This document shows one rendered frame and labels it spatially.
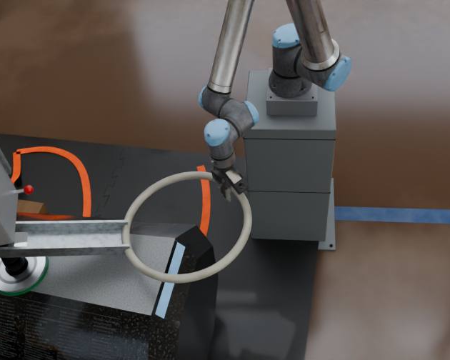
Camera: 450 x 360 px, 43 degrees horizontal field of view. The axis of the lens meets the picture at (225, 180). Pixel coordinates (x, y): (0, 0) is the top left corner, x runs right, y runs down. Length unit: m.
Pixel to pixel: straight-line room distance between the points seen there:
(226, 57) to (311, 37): 0.31
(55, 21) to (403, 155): 2.97
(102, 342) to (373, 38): 3.08
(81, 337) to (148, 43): 2.80
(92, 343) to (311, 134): 1.22
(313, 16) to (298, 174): 0.90
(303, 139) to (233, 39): 0.69
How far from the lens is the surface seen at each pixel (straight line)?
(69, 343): 2.21
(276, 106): 2.48
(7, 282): 2.25
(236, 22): 1.97
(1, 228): 1.91
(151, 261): 2.15
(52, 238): 2.15
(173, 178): 2.24
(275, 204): 2.85
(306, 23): 2.04
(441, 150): 3.65
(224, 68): 2.02
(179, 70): 4.19
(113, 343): 2.13
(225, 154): 1.99
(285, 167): 2.63
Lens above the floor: 2.58
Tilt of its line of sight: 49 degrees down
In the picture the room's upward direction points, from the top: 7 degrees counter-clockwise
